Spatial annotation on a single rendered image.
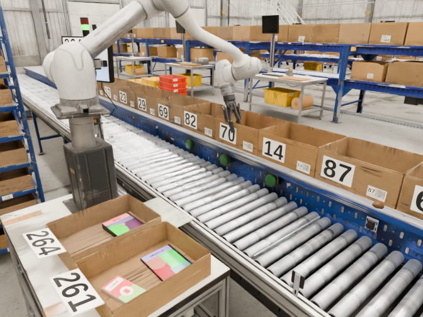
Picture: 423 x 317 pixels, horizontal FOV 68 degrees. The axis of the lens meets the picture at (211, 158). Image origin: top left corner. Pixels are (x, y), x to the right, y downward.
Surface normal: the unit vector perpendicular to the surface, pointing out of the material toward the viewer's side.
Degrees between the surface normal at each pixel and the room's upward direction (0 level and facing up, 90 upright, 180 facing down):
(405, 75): 90
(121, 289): 0
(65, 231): 89
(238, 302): 0
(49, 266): 0
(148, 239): 89
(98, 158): 90
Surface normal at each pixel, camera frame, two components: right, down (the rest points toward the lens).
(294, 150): -0.77, 0.25
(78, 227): 0.69, 0.25
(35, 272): 0.00, -0.93
